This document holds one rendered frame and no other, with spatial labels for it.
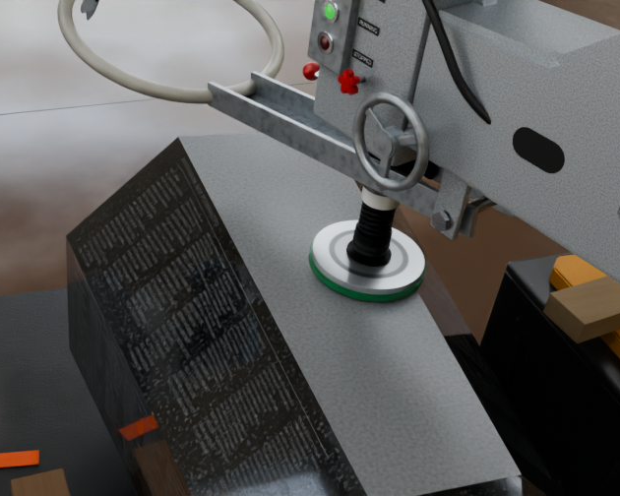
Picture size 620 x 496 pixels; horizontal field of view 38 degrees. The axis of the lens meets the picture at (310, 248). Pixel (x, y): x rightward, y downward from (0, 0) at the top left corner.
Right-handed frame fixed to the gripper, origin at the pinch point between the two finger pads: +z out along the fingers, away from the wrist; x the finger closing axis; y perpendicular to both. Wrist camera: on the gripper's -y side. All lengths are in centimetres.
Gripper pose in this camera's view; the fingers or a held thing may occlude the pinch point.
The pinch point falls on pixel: (78, 7)
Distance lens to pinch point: 213.1
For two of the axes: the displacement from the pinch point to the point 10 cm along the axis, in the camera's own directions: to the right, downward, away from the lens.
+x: 9.0, 4.4, -0.7
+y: -3.5, 6.1, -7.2
